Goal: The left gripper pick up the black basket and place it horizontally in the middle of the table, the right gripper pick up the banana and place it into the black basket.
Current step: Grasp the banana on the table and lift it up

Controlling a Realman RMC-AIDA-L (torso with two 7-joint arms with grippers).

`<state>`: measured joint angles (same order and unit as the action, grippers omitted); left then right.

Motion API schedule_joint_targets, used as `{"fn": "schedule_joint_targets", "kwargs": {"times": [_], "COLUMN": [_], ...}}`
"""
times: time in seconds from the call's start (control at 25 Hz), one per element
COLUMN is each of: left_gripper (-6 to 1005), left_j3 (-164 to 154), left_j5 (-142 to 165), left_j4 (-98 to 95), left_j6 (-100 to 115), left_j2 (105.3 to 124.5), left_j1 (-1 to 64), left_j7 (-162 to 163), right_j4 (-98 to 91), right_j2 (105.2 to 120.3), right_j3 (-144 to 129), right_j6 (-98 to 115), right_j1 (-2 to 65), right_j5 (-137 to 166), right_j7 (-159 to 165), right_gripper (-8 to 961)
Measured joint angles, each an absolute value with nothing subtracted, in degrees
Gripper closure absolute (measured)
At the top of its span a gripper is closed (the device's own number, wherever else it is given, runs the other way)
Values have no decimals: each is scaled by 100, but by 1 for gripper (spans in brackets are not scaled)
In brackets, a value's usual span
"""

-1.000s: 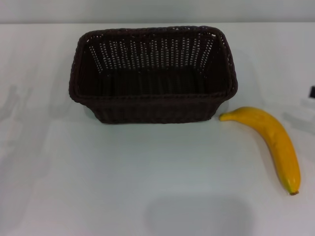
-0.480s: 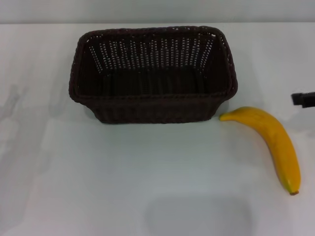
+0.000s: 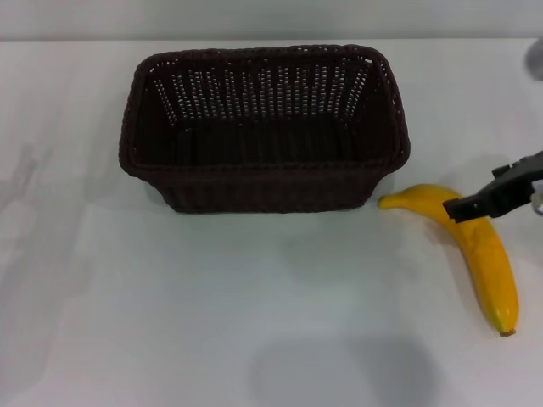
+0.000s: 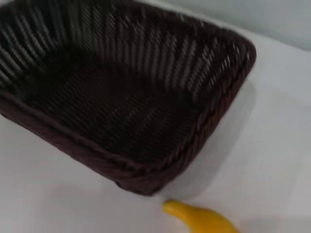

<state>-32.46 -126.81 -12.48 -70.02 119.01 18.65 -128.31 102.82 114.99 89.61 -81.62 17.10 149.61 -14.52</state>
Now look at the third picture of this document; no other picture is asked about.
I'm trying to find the black woven plastic basket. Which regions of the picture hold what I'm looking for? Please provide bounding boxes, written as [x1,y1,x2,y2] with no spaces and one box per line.
[115,44,411,214]

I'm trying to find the yellow banana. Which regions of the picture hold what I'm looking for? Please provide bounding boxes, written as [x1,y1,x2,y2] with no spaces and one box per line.
[377,183,519,338]

